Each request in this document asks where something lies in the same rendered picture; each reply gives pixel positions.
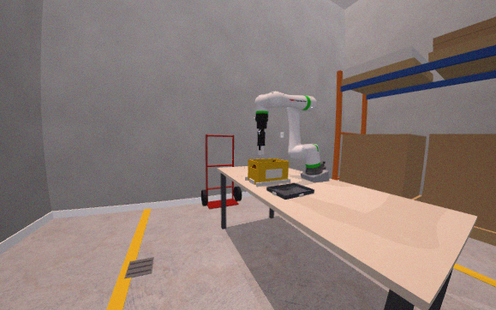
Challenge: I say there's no yellow divided crate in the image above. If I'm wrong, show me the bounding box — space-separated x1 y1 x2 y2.
248 158 289 185

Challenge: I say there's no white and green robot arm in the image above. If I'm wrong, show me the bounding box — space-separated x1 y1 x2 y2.
254 92 326 176

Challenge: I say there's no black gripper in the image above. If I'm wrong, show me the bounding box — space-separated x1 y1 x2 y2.
257 122 267 155

